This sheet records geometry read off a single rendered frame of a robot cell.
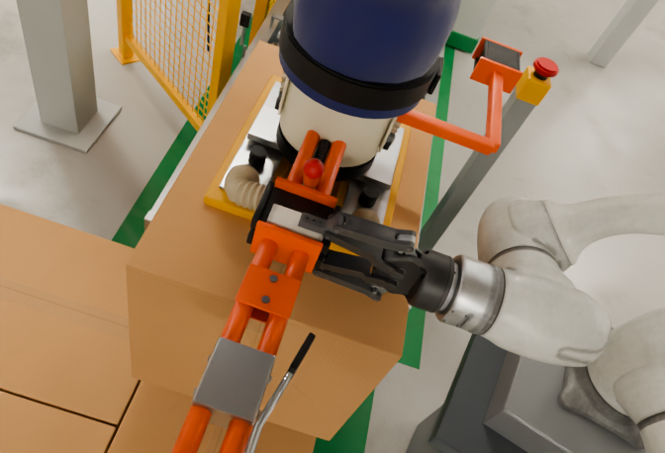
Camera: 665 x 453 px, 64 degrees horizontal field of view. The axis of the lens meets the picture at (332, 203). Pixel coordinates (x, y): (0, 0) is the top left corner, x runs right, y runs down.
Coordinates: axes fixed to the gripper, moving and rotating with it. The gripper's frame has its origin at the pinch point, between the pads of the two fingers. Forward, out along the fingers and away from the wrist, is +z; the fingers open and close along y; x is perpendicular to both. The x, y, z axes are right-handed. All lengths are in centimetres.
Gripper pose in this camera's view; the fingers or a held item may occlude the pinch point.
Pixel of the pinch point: (292, 232)
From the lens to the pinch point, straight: 66.9
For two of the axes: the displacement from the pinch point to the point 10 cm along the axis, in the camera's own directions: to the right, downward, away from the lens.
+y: -2.6, 6.1, 7.5
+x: 2.1, -7.2, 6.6
